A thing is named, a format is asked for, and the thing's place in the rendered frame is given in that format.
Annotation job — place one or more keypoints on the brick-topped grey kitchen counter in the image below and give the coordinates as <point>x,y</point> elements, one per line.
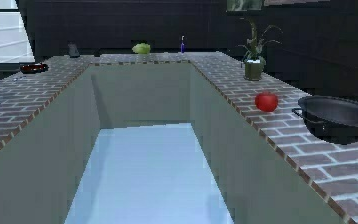
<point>270,186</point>

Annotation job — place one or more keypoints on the black cooking pot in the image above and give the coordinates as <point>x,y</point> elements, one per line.
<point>337,118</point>

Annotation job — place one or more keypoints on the blue spray bottle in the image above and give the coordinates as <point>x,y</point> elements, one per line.
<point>182,46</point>

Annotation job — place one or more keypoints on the green lettuce head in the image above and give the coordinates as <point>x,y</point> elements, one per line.
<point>141,48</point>

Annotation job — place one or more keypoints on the red tomato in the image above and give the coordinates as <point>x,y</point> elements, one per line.
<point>266,101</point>

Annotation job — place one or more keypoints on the green potted house plant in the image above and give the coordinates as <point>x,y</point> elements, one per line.
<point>254,56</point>

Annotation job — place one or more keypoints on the dark grey upright phone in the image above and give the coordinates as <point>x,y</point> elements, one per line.
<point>73,50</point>

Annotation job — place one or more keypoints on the dark red shallow pan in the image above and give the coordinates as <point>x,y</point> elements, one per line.
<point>33,68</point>

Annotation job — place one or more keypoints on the white window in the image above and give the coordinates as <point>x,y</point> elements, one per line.
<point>5,33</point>

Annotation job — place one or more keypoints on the green framed wall picture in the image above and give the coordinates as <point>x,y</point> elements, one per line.
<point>244,4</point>

